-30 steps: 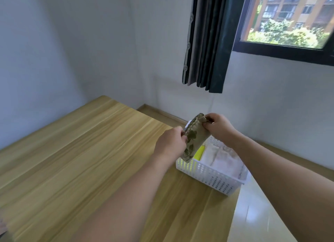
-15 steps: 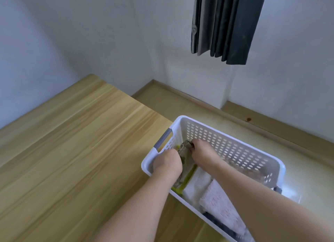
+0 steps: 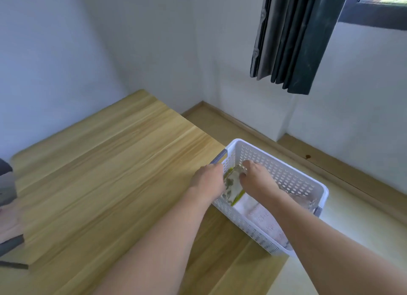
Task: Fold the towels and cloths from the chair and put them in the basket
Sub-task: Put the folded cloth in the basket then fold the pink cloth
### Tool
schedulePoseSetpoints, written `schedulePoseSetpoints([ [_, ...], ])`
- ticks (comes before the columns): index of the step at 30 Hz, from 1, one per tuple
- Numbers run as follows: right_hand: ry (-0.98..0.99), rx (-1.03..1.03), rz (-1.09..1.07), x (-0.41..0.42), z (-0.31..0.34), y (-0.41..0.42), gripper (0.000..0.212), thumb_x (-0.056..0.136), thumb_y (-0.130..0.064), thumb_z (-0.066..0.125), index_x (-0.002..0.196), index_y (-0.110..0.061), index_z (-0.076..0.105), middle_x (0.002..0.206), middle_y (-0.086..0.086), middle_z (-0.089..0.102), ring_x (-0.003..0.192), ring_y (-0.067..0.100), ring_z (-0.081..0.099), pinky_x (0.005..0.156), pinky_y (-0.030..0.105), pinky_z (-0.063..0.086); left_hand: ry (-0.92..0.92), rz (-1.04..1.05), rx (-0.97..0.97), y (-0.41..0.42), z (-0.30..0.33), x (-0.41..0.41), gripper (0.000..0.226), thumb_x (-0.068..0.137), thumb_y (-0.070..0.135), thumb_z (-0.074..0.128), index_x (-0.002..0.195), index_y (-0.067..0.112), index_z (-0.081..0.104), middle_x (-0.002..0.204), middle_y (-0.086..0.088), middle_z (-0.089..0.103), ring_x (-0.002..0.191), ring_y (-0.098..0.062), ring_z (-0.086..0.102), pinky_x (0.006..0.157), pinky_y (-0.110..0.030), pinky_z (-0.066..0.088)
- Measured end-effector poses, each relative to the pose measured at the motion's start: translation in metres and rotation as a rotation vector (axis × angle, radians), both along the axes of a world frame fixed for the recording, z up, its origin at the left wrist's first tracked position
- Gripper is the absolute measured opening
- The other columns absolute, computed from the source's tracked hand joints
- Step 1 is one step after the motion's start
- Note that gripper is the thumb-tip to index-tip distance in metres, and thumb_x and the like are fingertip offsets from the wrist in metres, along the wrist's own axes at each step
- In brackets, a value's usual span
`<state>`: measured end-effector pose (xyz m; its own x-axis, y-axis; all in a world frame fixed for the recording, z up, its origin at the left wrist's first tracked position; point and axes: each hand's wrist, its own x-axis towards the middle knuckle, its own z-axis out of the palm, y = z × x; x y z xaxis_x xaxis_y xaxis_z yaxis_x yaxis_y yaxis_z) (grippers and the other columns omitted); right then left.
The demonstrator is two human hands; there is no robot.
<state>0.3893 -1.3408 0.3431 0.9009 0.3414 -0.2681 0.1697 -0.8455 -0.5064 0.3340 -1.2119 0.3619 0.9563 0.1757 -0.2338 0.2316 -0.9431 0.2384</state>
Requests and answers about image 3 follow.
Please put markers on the person's right hand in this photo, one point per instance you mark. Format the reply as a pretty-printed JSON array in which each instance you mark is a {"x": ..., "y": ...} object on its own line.
[{"x": 260, "y": 182}]

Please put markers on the person's left hand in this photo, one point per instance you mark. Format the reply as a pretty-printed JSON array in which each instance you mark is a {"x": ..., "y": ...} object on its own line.
[{"x": 208, "y": 183}]

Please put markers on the olive floral cloth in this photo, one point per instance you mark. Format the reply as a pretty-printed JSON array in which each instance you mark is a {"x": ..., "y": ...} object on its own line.
[{"x": 231, "y": 183}]

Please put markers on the white perforated plastic basket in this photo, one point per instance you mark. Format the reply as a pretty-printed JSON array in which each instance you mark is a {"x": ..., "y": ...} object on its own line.
[{"x": 286, "y": 177}]

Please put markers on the yellow cloth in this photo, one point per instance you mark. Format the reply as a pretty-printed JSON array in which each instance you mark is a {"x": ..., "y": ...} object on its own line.
[{"x": 238, "y": 198}]

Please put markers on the grey-blue striped towel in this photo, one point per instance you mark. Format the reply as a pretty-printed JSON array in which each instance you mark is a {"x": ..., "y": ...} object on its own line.
[{"x": 302, "y": 198}]

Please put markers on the cream towel with red band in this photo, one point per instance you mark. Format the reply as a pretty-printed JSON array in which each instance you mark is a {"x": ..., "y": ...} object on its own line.
[{"x": 270, "y": 226}]

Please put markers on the person's right forearm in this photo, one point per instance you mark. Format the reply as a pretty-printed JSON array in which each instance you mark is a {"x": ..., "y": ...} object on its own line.
[{"x": 340, "y": 250}]

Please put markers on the person's left forearm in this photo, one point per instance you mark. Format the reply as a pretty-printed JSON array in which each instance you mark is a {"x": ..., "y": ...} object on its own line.
[{"x": 155, "y": 253}]

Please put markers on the wooden table with black legs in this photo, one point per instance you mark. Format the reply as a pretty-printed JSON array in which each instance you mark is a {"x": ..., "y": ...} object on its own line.
[{"x": 111, "y": 177}]

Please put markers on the dark grey curtain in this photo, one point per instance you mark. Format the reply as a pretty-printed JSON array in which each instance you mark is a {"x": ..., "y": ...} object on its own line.
[{"x": 295, "y": 40}]

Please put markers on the grey plastic chair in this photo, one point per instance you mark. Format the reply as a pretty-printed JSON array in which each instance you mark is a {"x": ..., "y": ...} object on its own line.
[{"x": 6, "y": 190}]

